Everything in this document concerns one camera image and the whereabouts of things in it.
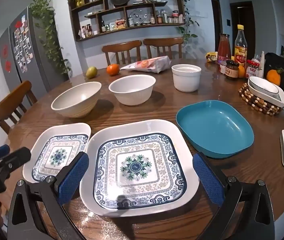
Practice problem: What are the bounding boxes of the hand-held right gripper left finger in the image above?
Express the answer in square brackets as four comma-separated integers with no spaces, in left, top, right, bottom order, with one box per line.
[8,151,90,240]

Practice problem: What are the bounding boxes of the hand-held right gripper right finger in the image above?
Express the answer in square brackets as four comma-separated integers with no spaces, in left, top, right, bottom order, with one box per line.
[192,152,275,240]

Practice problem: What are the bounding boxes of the small patterned square plate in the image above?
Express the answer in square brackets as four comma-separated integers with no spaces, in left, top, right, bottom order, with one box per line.
[22,122,92,183]

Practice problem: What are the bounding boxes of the blue square plate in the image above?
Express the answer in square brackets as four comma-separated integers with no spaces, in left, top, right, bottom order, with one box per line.
[176,100,255,159]

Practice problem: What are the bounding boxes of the large patterned square plate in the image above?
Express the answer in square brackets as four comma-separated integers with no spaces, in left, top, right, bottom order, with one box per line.
[81,119,200,217]

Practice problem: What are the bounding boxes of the beige ribbed bowl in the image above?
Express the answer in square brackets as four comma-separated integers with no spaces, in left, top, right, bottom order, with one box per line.
[51,82,102,118]

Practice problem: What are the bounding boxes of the white ceramic pot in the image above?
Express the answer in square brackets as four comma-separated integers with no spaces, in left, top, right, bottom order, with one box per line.
[171,64,202,92]

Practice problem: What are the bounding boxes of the white round bowl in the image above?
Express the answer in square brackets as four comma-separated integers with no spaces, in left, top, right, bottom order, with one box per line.
[108,74,156,106]

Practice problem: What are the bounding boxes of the wooden chair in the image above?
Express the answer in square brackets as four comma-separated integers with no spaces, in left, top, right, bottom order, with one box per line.
[0,80,38,134]
[102,40,142,65]
[143,37,184,60]

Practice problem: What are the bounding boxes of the wooden bead trivet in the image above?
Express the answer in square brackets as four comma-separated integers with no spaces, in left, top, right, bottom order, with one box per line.
[238,82,284,117]

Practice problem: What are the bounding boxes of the grey refrigerator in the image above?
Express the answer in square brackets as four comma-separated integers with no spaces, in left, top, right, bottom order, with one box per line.
[0,6,65,93]

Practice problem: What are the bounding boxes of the white rectangular dish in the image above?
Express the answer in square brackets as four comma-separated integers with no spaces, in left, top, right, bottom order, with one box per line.
[248,76,284,108]

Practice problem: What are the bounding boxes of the green pear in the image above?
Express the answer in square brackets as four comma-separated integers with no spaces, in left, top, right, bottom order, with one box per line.
[86,66,98,79]

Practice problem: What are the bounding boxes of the group of fridge photo magnets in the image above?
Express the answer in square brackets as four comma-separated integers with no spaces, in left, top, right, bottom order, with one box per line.
[13,15,33,73]

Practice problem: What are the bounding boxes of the dark lid sauce jar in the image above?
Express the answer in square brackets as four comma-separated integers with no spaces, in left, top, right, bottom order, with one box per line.
[225,60,240,79]

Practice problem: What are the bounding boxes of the red lid jar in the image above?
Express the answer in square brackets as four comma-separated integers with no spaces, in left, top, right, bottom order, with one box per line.
[245,59,260,77]

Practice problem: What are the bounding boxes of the orange fruit with leaves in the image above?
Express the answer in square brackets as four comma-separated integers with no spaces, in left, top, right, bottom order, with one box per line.
[266,67,284,87]

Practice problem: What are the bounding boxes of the yellow snack packet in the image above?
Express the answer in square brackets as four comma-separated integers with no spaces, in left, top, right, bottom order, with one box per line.
[205,52,219,63]

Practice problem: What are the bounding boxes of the white plastic bottle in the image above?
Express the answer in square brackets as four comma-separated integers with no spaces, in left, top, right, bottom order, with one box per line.
[258,51,265,78]

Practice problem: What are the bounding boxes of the white snack bag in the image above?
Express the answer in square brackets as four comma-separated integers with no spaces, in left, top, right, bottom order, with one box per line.
[120,56,171,74]

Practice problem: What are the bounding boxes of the red sauce bottle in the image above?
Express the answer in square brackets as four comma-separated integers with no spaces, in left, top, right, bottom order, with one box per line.
[218,33,232,73]

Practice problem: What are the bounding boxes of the trailing green plant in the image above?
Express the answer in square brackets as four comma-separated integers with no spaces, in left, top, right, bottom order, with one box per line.
[29,0,71,75]

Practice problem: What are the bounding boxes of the yellow cap vinegar bottle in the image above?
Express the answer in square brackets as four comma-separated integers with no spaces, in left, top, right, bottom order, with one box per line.
[234,24,248,65]

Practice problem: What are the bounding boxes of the group of red jars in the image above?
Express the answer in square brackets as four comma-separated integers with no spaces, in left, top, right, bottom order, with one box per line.
[81,24,93,38]

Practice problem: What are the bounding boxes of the green vine plant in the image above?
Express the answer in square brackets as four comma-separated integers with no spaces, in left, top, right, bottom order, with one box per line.
[177,0,199,43]

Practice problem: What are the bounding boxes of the dark wooden door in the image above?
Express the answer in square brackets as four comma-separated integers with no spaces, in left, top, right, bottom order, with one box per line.
[230,1,255,55]

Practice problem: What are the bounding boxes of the glass pot lid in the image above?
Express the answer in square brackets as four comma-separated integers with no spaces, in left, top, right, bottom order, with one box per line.
[129,9,149,27]

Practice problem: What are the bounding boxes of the wooden wall shelf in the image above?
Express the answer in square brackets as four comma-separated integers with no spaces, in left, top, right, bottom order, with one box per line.
[67,0,186,42]

